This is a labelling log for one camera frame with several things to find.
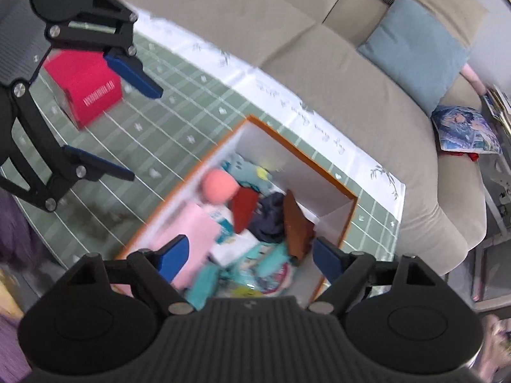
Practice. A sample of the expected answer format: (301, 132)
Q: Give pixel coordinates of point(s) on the brown leather pouch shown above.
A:
(298, 228)

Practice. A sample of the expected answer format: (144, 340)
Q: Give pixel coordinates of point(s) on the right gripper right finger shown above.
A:
(351, 276)

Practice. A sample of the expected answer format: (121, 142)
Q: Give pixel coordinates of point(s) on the dark navy cloth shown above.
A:
(267, 222)

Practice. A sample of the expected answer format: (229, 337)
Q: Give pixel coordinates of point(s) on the pink foam ball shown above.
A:
(218, 186)

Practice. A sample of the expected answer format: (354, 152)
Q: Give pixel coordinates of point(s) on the teal plush with yellow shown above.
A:
(248, 174)

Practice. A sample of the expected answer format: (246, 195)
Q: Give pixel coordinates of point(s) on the blue anime print pillow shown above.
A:
(464, 130)

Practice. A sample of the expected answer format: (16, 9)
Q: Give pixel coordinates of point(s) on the red cardboard box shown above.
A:
(84, 86)

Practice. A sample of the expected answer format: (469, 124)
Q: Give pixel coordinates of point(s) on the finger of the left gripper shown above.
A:
(68, 165)
(103, 26)

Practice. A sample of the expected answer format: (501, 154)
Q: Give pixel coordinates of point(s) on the light blue cushion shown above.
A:
(417, 52)

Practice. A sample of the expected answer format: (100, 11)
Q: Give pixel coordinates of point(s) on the white tissue packet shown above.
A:
(229, 246)

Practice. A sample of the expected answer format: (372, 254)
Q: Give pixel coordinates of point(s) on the orange rimmed white box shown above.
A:
(323, 199)

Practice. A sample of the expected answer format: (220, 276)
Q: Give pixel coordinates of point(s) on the teal plush doll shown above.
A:
(266, 270)

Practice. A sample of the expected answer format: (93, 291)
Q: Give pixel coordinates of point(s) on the beige sofa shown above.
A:
(310, 47)

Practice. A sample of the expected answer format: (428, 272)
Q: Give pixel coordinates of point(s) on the red fabric piece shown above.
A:
(242, 206)

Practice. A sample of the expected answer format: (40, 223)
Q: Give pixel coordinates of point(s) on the green grid tablecloth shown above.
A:
(207, 94)

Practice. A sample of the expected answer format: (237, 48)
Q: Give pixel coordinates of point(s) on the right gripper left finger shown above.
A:
(145, 272)

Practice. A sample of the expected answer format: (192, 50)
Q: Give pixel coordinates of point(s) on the purple fuzzy blanket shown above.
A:
(20, 247)

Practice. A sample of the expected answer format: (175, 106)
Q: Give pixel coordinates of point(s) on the pink folded cloth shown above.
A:
(192, 221)

